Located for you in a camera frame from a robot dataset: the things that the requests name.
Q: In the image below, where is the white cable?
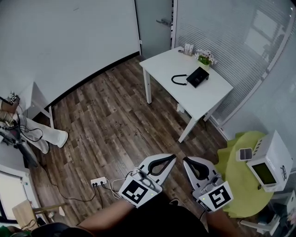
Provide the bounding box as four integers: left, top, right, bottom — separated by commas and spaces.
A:
107, 177, 130, 200

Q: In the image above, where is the person's right forearm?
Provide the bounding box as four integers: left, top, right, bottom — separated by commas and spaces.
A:
205, 207, 234, 237

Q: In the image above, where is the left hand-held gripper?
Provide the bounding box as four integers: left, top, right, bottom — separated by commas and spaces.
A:
118, 154, 176, 208

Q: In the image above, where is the white microwave oven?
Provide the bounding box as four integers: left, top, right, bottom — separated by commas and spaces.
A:
246, 130, 295, 193

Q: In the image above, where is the wooden card holder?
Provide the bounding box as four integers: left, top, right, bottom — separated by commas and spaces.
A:
183, 43, 195, 56

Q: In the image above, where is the frosted glass door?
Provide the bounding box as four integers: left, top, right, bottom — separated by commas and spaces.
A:
135, 0, 174, 60

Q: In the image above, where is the white rectangular table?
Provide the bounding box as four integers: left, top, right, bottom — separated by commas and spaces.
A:
139, 45, 234, 143

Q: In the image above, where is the white metal frame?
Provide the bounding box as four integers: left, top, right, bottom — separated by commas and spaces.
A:
239, 217, 280, 237

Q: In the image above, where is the person's black clothing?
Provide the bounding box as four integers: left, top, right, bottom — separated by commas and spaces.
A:
129, 191, 210, 237

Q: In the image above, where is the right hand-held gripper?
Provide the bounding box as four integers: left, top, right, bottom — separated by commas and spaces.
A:
183, 156, 234, 213

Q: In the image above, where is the white power strip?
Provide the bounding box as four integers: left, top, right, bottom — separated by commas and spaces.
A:
90, 176, 108, 187

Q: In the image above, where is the black power cable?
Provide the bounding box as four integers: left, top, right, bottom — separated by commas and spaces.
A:
43, 162, 97, 202

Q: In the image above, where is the black box device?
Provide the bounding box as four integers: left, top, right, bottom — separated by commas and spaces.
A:
186, 67, 210, 89

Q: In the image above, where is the person's left forearm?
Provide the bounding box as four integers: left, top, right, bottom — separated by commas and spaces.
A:
77, 198, 135, 237

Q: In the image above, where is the small white cube device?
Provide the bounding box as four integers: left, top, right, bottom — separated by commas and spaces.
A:
238, 148, 254, 162

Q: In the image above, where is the grey black device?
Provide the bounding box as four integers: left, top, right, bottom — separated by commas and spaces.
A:
0, 127, 39, 168

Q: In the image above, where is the white multi-port charger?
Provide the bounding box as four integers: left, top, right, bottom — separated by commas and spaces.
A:
253, 138, 267, 151

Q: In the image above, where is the wooden stool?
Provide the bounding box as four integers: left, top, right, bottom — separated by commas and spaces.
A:
12, 200, 68, 230

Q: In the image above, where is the potted pink flower plant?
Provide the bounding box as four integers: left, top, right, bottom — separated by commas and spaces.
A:
195, 49, 219, 71

